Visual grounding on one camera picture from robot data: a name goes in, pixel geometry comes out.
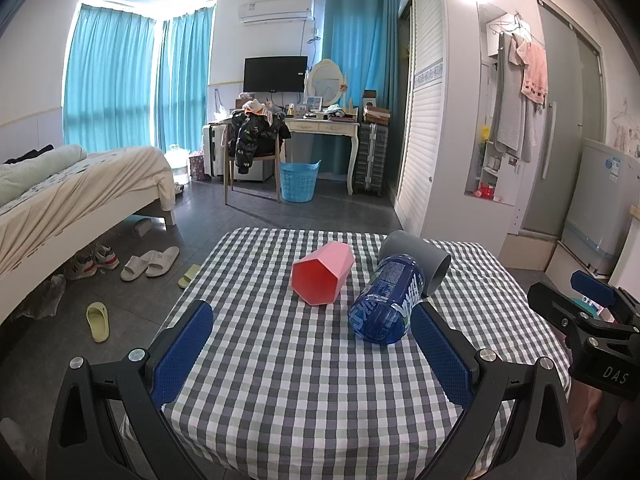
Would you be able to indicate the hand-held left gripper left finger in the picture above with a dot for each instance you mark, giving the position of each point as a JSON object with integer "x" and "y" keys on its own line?
{"x": 181, "y": 357}

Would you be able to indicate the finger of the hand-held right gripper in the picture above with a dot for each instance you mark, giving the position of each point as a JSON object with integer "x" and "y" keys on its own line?
{"x": 560, "y": 307}
{"x": 592, "y": 287}

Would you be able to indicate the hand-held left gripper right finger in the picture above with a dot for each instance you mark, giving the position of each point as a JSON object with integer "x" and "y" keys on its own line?
{"x": 443, "y": 357}

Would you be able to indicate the pink cup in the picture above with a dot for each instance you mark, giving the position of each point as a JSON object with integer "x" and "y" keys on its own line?
{"x": 320, "y": 275}

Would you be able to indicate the person's right forearm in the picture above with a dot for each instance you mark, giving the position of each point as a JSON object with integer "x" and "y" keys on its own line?
{"x": 592, "y": 412}

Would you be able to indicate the grey cup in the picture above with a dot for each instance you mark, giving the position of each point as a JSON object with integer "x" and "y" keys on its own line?
{"x": 417, "y": 255}

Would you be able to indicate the green slipper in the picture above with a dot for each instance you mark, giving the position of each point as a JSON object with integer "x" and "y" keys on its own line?
{"x": 190, "y": 276}

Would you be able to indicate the blue plastic bottle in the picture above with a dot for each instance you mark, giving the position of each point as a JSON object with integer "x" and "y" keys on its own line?
{"x": 385, "y": 295}

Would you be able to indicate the small silver fridge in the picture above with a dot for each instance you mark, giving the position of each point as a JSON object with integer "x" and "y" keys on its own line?
{"x": 600, "y": 200}

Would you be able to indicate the yellow slipper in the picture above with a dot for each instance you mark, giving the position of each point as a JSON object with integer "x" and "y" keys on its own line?
{"x": 97, "y": 321}

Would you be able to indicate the white slipper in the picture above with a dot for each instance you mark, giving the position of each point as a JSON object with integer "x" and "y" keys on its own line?
{"x": 134, "y": 268}
{"x": 162, "y": 261}

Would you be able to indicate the checkered tablecloth table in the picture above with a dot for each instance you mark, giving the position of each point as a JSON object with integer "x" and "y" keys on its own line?
{"x": 300, "y": 375}

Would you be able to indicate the white sneaker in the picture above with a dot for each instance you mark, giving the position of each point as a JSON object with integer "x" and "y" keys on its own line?
{"x": 106, "y": 257}
{"x": 82, "y": 267}

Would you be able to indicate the grey slipper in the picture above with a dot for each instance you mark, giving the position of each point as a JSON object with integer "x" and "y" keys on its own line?
{"x": 141, "y": 227}

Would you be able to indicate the clear plastic bag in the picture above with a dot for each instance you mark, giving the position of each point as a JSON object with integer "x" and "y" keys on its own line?
{"x": 42, "y": 297}

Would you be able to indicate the frosted glass door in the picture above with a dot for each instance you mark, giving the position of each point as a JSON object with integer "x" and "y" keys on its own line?
{"x": 560, "y": 110}

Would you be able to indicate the bed with cream sheet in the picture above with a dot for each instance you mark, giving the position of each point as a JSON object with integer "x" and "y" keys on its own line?
{"x": 75, "y": 200}

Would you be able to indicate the pink gift bag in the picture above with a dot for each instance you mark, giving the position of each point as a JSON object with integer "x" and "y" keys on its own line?
{"x": 198, "y": 167}

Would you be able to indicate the clear water jug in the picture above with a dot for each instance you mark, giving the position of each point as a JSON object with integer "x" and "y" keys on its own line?
{"x": 178, "y": 165}

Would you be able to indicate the grey hanging towel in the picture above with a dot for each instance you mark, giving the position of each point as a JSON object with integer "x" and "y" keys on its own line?
{"x": 507, "y": 105}

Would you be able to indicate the white suitcase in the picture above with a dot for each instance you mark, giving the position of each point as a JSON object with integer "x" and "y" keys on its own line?
{"x": 212, "y": 150}

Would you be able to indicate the wooden chair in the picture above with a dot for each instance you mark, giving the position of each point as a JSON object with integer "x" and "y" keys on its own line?
{"x": 252, "y": 160}

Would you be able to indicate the blue laundry basket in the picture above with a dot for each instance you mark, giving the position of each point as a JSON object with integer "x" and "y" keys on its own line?
{"x": 299, "y": 182}

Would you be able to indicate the grey suitcase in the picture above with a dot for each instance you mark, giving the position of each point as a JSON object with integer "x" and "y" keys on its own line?
{"x": 371, "y": 157}

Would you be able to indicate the pink hanging towel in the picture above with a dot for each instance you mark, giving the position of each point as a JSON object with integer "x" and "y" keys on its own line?
{"x": 535, "y": 75}

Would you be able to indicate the black jacket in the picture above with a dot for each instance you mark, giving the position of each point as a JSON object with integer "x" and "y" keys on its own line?
{"x": 252, "y": 137}

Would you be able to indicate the pale green duvet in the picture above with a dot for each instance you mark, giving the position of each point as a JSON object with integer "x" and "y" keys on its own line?
{"x": 35, "y": 172}

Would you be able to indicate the white louvred wardrobe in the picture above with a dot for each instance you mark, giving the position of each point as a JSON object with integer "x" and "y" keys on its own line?
{"x": 425, "y": 110}

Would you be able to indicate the dark cloth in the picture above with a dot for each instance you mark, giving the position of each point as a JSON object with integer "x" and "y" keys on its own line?
{"x": 30, "y": 154}

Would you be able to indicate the cardboard boxes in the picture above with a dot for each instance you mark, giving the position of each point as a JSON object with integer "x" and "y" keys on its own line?
{"x": 376, "y": 110}

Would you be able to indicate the white dressing desk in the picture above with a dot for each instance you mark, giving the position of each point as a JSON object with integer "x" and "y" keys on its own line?
{"x": 325, "y": 127}

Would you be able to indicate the pink and white clothes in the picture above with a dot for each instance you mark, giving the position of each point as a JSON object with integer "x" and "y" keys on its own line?
{"x": 256, "y": 109}

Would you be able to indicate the narrow blue curtain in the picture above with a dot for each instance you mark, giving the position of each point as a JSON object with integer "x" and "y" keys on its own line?
{"x": 182, "y": 80}

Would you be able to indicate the wide blue curtain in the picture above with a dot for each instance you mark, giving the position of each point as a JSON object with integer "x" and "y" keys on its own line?
{"x": 107, "y": 80}

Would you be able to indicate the black television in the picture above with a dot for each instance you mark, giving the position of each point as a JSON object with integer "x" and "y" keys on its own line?
{"x": 275, "y": 74}

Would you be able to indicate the white oval mirror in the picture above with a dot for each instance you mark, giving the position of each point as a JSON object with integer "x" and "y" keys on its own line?
{"x": 325, "y": 82}

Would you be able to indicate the tall blue curtain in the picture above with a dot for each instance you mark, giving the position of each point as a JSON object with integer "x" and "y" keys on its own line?
{"x": 360, "y": 50}

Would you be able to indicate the white air conditioner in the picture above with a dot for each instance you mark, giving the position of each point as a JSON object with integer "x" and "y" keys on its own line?
{"x": 275, "y": 11}

